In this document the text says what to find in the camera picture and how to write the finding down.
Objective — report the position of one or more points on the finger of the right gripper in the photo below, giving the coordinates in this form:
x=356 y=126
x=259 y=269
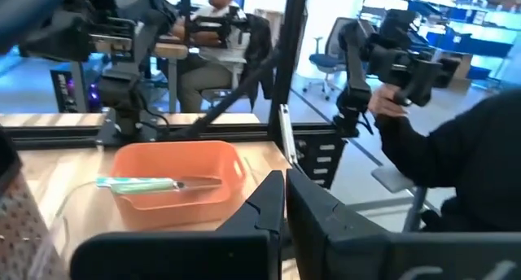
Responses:
x=57 y=36

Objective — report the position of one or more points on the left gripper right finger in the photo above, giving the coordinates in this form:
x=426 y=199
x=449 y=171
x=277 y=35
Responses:
x=325 y=223

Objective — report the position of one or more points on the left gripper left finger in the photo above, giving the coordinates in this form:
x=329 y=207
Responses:
x=264 y=206

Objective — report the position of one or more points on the metal tongs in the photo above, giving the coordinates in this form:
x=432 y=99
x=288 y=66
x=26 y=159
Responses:
x=142 y=189

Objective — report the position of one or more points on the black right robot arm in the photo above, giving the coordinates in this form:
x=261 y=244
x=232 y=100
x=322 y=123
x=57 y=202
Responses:
x=126 y=93

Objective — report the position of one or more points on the black computer tower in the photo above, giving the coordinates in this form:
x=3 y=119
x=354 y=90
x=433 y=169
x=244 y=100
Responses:
x=61 y=88

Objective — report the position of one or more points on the small wooden-top table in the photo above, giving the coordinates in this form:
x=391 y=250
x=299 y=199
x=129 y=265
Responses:
x=171 y=50

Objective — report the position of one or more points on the black vented panel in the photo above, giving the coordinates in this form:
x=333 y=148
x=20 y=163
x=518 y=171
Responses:
x=321 y=162

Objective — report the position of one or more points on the grey stool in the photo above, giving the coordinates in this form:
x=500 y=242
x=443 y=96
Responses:
x=390 y=178

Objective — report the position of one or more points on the orange plastic bin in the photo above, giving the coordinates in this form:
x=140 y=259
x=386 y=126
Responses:
x=183 y=158

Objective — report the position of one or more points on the person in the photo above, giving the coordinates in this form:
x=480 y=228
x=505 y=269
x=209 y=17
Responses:
x=220 y=56
x=468 y=150

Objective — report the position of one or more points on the person's hand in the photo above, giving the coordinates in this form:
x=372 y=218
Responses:
x=384 y=103

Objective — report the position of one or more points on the black jacket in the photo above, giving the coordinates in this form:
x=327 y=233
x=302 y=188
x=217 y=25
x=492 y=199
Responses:
x=260 y=52

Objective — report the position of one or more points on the blue office chair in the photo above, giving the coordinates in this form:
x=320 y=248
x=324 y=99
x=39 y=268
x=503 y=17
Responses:
x=325 y=60

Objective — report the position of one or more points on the blue workbench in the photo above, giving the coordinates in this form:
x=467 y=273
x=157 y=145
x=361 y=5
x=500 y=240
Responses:
x=468 y=40

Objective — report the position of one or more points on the silver aluminium bracket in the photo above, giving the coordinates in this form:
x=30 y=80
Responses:
x=287 y=133

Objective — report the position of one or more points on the black aluminium table frame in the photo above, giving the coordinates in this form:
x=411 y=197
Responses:
x=289 y=48

